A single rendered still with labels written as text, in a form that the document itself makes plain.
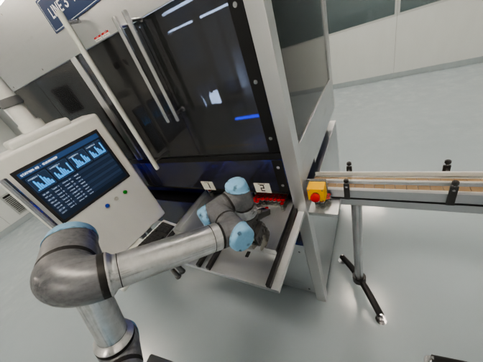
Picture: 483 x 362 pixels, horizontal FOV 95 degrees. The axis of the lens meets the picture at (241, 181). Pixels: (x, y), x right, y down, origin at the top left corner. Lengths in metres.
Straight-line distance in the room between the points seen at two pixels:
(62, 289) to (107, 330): 0.31
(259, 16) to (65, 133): 1.03
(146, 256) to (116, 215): 0.96
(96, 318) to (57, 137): 0.87
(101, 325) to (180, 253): 0.35
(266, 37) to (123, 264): 0.71
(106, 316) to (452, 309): 1.78
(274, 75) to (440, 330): 1.63
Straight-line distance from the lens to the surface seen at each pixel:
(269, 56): 0.80
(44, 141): 1.36
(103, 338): 0.87
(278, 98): 0.82
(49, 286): 0.58
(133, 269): 0.56
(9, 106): 1.41
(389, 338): 1.78
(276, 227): 1.07
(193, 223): 1.30
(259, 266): 0.96
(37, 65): 1.79
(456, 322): 1.90
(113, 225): 1.51
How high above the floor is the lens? 1.66
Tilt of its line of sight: 33 degrees down
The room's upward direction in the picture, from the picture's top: 21 degrees counter-clockwise
